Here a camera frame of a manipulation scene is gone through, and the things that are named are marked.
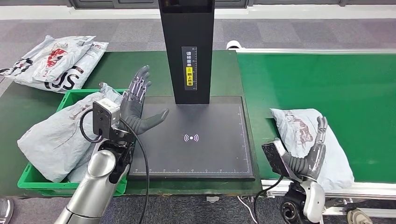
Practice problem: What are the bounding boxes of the black yellow label sticker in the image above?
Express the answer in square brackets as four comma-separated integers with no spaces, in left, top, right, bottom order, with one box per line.
[181,46,198,91]

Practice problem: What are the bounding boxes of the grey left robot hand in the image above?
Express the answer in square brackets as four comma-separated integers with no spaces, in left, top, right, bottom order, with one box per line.
[119,65,170,136]

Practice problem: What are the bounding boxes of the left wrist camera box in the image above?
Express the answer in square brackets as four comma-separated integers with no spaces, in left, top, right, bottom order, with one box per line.
[92,98,121,140]

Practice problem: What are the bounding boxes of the grey shoe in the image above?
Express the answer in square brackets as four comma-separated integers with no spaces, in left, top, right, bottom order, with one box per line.
[0,198,14,224]

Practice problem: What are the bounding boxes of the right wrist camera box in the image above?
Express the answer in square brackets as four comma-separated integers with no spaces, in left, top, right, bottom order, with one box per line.
[262,139,293,179]

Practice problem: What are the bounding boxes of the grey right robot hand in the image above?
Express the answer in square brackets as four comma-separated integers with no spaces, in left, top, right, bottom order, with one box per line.
[283,116,329,182]

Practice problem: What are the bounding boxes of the white parcel bag black letters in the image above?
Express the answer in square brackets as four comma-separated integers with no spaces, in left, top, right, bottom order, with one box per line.
[0,42,109,94]

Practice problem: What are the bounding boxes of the conveyor caster wheel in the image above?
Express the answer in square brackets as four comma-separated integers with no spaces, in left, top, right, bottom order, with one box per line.
[347,209,374,224]

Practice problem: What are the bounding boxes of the black inbound scanner machine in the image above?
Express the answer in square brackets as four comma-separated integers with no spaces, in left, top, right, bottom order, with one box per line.
[128,0,256,182]

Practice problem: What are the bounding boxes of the green plastic crate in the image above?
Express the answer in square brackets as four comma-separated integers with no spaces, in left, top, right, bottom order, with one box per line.
[17,89,129,197]

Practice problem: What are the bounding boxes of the aluminium conveyor frame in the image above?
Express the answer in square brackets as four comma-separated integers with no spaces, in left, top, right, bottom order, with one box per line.
[232,48,396,217]

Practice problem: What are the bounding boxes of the white cable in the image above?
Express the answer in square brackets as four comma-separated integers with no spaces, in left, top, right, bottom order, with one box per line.
[237,197,259,224]

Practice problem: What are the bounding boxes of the grey parcel bag red print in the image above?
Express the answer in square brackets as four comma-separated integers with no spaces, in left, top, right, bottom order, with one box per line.
[17,82,124,183]
[270,108,355,191]
[66,148,95,183]

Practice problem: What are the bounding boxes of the green conveyor belt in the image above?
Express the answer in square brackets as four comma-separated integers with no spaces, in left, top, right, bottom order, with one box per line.
[236,53,396,183]

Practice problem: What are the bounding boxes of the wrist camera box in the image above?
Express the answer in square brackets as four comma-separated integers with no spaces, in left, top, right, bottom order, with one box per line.
[262,139,293,179]
[92,98,121,140]

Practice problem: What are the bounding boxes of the glass partition frame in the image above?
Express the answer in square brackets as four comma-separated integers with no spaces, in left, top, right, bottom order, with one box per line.
[69,0,250,9]

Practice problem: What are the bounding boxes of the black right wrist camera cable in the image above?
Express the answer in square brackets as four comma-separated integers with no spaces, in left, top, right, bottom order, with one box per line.
[254,175,285,224]

